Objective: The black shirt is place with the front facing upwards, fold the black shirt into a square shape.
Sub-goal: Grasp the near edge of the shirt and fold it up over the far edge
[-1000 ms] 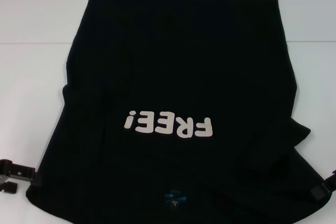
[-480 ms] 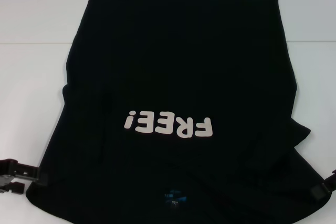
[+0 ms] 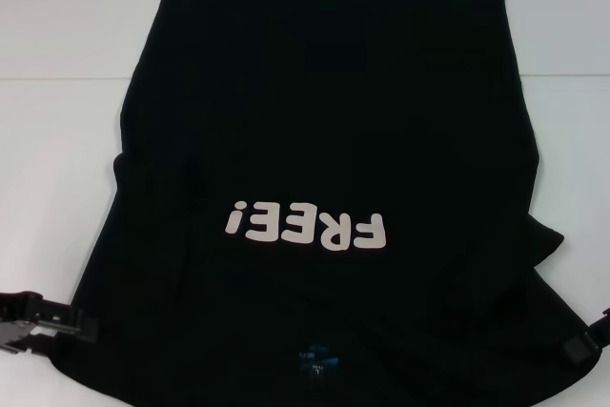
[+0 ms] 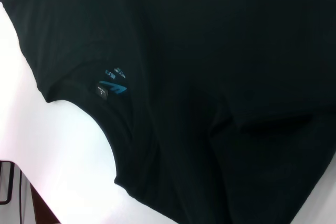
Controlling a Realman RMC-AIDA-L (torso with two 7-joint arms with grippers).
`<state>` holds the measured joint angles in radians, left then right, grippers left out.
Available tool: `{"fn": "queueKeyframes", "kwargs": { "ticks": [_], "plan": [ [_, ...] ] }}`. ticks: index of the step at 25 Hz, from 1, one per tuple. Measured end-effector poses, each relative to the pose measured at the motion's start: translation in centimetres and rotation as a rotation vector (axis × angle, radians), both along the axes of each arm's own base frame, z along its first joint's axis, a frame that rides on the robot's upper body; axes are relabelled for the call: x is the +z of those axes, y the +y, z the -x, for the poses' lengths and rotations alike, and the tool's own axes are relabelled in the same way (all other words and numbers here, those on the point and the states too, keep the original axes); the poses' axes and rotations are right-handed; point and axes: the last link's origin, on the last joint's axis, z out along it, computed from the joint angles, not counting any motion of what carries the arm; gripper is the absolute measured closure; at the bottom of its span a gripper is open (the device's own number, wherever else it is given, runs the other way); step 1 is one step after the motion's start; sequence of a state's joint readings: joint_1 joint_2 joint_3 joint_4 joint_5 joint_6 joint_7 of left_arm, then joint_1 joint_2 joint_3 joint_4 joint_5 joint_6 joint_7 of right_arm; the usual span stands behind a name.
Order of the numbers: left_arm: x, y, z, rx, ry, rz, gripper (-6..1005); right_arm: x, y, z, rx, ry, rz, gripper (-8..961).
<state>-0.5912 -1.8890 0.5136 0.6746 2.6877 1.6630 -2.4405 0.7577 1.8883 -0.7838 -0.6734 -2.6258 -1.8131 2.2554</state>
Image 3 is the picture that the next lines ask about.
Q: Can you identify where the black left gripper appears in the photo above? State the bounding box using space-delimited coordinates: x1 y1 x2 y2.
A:
0 289 99 344

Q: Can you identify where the black shirt with FREE print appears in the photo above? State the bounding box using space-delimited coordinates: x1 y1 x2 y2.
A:
54 0 602 407

